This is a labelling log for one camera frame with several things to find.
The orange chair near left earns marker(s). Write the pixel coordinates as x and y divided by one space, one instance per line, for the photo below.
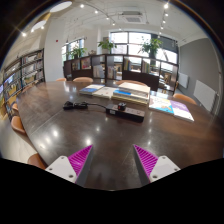
37 161

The left wall bookshelf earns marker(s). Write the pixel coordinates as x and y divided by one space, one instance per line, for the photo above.
24 71

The orange chair far left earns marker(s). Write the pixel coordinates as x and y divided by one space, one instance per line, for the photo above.
17 125

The orange chair right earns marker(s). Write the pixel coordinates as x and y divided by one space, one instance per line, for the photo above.
185 98

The stack of large books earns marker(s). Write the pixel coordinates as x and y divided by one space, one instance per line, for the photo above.
132 92

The ceiling air conditioner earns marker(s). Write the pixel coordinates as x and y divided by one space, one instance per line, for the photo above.
134 17

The blue cover book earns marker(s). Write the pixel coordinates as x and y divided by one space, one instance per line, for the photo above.
90 89

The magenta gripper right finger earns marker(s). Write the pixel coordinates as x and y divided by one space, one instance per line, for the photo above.
152 167

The middle potted plant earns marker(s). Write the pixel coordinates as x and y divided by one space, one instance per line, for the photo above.
106 46

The white wall radiator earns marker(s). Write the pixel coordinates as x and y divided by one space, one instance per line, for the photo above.
205 95

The orange chair back centre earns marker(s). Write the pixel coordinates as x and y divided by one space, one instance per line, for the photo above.
130 81

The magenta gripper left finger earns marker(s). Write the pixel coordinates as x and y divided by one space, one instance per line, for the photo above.
74 168

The purple white book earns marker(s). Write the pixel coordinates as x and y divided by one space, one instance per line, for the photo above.
181 111

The black charger plug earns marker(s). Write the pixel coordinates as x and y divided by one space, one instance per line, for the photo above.
121 106

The small orange chair back left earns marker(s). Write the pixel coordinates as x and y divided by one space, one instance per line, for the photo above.
61 79

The potted plant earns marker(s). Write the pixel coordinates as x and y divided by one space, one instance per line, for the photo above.
77 52
151 47
106 46

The dark wooden centre bookshelf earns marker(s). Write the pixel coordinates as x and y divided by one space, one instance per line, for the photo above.
109 68

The colourful picture book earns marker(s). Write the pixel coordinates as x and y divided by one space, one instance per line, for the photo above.
161 104

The left potted plant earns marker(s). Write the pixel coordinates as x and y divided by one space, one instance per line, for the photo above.
77 52

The right potted plant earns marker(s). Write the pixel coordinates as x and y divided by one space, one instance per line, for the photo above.
151 47

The black power strip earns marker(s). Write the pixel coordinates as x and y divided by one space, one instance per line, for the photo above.
127 113

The orange chair far middle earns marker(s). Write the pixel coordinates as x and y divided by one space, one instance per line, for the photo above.
83 79

